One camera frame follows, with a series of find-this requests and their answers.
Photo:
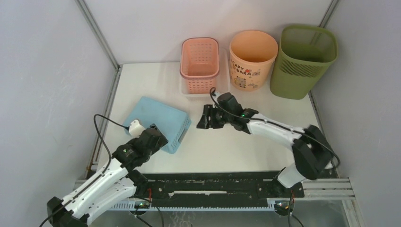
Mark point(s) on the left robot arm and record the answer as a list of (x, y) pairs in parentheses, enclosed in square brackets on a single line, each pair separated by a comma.
[(118, 179)]

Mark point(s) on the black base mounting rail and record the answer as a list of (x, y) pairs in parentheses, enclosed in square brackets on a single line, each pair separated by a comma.
[(215, 190)]

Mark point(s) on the green mesh waste bin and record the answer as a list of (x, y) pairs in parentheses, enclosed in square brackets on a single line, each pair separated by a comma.
[(305, 53)]

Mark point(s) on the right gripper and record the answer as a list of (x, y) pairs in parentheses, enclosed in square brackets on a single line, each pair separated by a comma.
[(209, 110)]

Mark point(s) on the pink plastic basket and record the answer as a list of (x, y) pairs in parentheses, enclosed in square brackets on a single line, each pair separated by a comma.
[(200, 64)]

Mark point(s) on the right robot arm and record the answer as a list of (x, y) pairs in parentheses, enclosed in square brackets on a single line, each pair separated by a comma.
[(310, 148)]

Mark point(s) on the blue plastic basket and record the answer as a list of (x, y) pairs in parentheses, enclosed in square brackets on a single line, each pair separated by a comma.
[(172, 122)]

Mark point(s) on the orange capybara bucket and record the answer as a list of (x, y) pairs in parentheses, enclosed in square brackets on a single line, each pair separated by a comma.
[(251, 54)]

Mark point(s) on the clear white plastic tray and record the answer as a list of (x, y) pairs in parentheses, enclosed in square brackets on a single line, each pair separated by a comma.
[(223, 79)]

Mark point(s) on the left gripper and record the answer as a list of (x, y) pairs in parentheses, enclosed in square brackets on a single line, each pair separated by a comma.
[(161, 142)]

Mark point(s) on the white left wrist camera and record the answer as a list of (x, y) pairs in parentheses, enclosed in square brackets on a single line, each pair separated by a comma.
[(135, 128)]

